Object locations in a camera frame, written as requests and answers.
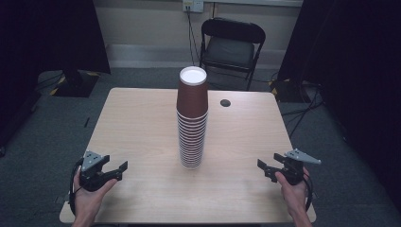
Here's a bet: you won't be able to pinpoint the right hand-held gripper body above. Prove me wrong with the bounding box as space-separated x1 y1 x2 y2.
282 148 322 186

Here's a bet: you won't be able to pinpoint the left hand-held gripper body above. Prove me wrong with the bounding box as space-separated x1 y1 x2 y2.
78 150 115 193

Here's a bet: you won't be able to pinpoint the stack of brown paper cups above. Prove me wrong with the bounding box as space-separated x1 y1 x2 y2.
176 65 210 169

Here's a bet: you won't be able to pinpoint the person's left hand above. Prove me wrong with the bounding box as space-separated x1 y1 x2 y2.
74 171 118 221

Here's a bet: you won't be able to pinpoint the person's right hand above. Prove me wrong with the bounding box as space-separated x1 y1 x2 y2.
275 168 309 218

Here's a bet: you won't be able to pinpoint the black stand base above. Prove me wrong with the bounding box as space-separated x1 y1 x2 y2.
270 78 305 104
49 69 101 98

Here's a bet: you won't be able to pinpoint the black folding chair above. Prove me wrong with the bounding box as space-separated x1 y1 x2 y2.
200 17 267 92

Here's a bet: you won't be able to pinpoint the black curtain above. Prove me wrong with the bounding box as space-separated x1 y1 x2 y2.
277 0 401 209
0 0 112 146

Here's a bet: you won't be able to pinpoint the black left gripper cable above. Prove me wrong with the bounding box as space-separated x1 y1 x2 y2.
68 157 84 216

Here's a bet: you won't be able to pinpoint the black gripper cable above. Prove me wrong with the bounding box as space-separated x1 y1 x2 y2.
302 171 314 213
68 157 84 216

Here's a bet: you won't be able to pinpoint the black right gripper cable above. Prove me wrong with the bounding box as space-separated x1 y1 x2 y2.
302 171 314 213

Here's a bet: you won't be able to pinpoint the black floor cables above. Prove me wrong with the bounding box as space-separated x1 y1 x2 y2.
280 82 327 140

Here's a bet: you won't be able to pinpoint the black outlet cable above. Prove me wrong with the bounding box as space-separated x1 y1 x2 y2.
185 5 201 66

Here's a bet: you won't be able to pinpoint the white wall outlet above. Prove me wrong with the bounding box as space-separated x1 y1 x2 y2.
182 0 205 14

